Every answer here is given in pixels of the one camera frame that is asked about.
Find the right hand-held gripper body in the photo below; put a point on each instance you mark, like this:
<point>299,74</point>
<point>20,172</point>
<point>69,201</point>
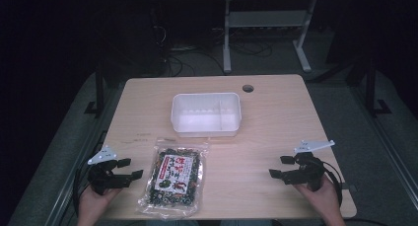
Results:
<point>309,171</point>

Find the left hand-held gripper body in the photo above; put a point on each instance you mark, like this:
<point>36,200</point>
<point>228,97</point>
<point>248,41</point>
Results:
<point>100,178</point>

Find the clear packet of dried seaweed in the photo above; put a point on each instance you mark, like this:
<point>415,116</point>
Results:
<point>174,180</point>

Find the white plastic container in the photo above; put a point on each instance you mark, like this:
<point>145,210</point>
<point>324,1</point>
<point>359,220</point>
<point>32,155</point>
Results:
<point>206,115</point>

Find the person's left hand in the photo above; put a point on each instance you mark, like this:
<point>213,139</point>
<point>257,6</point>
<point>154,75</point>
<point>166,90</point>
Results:
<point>93,204</point>

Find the person's right hand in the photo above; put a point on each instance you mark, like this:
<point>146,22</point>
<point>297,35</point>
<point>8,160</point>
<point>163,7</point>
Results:
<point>320,199</point>

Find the black metal stand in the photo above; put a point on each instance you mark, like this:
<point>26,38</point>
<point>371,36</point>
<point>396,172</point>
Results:
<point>99,91</point>
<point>371,88</point>

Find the white-framed desk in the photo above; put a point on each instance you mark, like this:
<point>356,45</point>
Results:
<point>266,18</point>

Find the aluminium floor rail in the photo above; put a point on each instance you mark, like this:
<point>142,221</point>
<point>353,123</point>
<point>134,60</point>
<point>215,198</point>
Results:
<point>77,180</point>
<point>384,140</point>

